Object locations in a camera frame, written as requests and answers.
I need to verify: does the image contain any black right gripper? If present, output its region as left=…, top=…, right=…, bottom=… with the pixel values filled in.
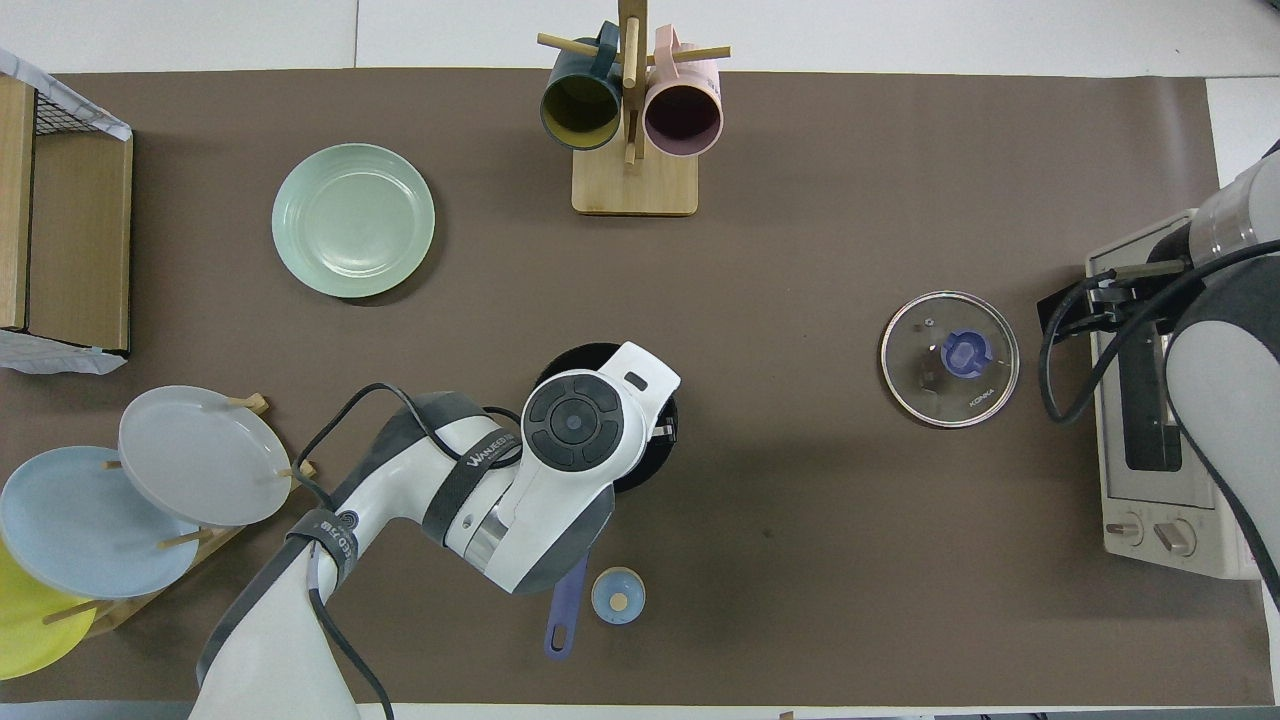
left=1037, top=272, right=1189, bottom=338

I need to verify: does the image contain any glass lid with blue knob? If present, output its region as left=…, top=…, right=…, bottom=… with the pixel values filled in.
left=880, top=290, right=1021, bottom=429

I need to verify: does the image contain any dark blue pot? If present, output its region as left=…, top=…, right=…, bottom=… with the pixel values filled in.
left=535, top=343, right=681, bottom=661

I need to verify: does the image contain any green plate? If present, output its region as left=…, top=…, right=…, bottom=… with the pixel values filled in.
left=271, top=143, right=436, bottom=299

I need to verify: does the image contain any grey plate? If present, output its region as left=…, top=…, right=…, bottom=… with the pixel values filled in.
left=118, top=386, right=293, bottom=528

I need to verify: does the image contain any wooden plate rack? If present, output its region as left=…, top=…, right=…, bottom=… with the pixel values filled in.
left=40, top=393, right=317, bottom=641

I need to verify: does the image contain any light blue plate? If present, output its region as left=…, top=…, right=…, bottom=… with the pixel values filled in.
left=0, top=446, right=201, bottom=601

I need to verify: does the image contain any yellow plate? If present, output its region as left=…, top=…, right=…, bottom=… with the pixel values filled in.
left=0, top=540, right=99, bottom=681

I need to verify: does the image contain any small blue bowl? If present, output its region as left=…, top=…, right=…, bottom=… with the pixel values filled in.
left=590, top=566, right=647, bottom=626

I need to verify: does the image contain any brown table mat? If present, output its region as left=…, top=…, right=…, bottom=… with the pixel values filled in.
left=0, top=68, right=1273, bottom=706

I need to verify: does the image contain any white toaster oven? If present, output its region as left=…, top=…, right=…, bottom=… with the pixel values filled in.
left=1085, top=208, right=1273, bottom=583

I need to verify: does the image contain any wooden mug tree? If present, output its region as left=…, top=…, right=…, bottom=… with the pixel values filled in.
left=537, top=0, right=731, bottom=216

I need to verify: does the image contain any pink mug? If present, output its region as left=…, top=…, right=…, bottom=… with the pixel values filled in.
left=643, top=25, right=723, bottom=158

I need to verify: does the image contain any dark teal mug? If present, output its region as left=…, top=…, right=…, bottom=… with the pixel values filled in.
left=540, top=22, right=624, bottom=151

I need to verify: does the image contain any wooden shelf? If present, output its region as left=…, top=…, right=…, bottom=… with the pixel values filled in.
left=0, top=75, right=134, bottom=356

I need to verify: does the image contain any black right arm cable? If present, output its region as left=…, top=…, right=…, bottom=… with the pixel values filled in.
left=1038, top=238, right=1280, bottom=426

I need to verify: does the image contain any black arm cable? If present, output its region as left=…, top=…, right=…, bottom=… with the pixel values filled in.
left=195, top=382, right=523, bottom=720
left=1038, top=238, right=1280, bottom=426

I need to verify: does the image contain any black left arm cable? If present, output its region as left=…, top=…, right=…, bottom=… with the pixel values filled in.
left=195, top=382, right=523, bottom=720

